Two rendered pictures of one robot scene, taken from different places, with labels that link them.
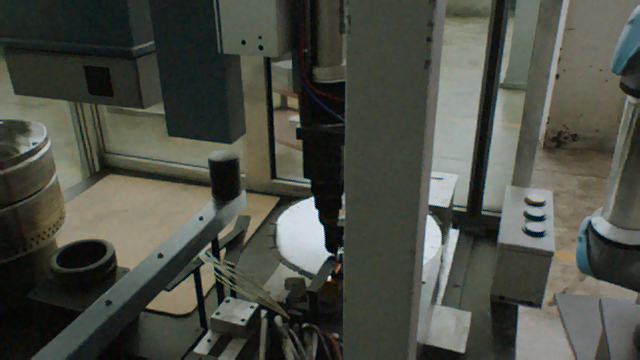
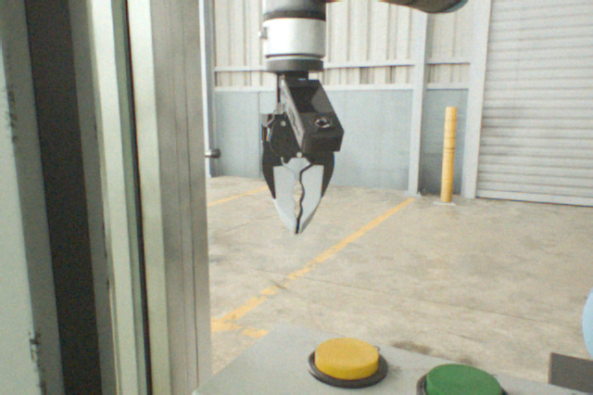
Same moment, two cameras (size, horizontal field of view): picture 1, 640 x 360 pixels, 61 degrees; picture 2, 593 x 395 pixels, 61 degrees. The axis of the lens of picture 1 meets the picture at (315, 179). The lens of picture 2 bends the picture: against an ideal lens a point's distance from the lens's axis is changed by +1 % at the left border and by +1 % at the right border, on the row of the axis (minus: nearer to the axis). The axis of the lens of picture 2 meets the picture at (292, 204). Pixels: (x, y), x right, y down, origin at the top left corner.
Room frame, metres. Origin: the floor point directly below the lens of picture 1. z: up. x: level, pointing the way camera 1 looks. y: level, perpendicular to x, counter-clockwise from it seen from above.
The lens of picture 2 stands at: (1.13, -0.23, 1.06)
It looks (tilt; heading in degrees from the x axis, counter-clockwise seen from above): 12 degrees down; 277
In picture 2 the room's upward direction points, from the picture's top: straight up
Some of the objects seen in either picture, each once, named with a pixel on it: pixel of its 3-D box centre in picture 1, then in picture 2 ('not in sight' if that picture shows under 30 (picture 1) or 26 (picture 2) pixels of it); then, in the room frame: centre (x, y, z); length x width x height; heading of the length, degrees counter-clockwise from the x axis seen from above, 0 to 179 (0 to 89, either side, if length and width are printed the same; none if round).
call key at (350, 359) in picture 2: (535, 201); (346, 365); (1.13, -0.52, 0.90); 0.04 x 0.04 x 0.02
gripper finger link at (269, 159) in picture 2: not in sight; (279, 163); (1.22, -0.82, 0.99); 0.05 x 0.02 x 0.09; 18
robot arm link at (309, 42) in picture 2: not in sight; (292, 44); (1.20, -0.85, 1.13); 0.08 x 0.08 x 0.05
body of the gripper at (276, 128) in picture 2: not in sight; (293, 112); (1.20, -0.85, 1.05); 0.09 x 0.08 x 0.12; 108
